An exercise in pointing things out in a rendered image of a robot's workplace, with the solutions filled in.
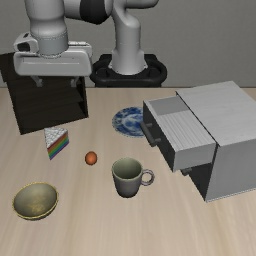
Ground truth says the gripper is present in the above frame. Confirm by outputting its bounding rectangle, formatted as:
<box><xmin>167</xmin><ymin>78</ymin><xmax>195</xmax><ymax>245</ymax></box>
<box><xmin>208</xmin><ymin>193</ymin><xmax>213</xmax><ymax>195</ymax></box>
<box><xmin>12</xmin><ymin>31</ymin><xmax>93</xmax><ymax>88</ymax></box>

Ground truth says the small orange fruit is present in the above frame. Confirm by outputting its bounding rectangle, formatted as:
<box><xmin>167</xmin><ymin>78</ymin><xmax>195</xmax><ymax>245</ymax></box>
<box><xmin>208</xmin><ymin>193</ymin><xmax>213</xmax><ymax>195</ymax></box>
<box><xmin>84</xmin><ymin>150</ymin><xmax>99</xmax><ymax>166</ymax></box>

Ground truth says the open grey drawer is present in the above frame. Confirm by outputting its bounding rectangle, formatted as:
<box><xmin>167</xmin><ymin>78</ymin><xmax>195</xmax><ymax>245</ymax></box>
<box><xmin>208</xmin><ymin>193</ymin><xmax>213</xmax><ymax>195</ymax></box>
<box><xmin>139</xmin><ymin>95</ymin><xmax>218</xmax><ymax>173</ymax></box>

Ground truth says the grey cabinet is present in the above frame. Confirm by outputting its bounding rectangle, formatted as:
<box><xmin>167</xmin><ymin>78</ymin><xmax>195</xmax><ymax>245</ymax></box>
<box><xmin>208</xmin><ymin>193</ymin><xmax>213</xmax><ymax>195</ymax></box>
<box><xmin>175</xmin><ymin>80</ymin><xmax>256</xmax><ymax>204</ymax></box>

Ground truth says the olive bowl with yellow rim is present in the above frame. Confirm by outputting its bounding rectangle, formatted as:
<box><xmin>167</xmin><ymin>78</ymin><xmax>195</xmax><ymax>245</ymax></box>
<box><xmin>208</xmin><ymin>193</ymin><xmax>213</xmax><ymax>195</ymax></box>
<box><xmin>12</xmin><ymin>181</ymin><xmax>59</xmax><ymax>221</ymax></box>

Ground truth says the grey-green mug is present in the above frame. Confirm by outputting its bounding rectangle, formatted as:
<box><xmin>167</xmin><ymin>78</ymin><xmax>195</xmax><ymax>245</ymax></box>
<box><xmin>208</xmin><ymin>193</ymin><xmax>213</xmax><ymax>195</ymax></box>
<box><xmin>111</xmin><ymin>157</ymin><xmax>156</xmax><ymax>199</ymax></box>

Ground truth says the rainbow cake wedge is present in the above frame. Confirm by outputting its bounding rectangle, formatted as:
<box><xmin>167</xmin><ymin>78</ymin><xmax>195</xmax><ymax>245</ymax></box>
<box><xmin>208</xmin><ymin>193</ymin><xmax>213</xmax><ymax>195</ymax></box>
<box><xmin>43</xmin><ymin>126</ymin><xmax>70</xmax><ymax>161</ymax></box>

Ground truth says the blue and white plate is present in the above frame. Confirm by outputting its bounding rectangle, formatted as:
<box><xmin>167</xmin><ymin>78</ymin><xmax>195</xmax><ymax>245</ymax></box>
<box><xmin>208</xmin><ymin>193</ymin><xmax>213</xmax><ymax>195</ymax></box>
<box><xmin>111</xmin><ymin>106</ymin><xmax>148</xmax><ymax>139</ymax></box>

